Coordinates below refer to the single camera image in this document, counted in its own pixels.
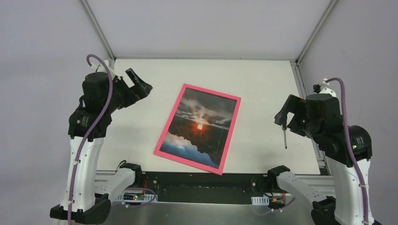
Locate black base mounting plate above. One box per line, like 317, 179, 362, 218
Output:
133, 172, 282, 205

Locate pink photo frame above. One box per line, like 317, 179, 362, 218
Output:
153, 84, 241, 175

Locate sunset landscape photo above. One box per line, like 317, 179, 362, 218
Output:
159, 88, 237, 169

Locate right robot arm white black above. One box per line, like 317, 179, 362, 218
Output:
266, 94, 377, 225

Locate right white cable duct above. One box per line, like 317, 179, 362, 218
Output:
251, 196, 269, 206

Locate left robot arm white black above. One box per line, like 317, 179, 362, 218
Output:
50, 68, 152, 225

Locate black screwdriver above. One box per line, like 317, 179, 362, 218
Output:
282, 125, 288, 149

